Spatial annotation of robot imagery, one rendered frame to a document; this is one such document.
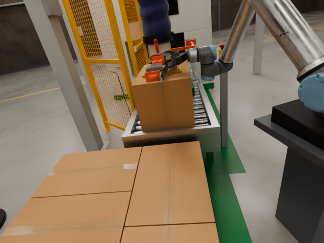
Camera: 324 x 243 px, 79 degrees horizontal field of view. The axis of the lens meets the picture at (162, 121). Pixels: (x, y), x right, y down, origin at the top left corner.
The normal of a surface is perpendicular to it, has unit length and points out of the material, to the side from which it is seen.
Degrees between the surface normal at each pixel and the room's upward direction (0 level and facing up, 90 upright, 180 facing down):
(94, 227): 0
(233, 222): 0
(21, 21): 90
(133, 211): 0
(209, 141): 90
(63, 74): 90
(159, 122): 90
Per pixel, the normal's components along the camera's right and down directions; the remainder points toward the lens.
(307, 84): -0.82, 0.44
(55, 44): -0.05, 0.48
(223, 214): -0.15, -0.87
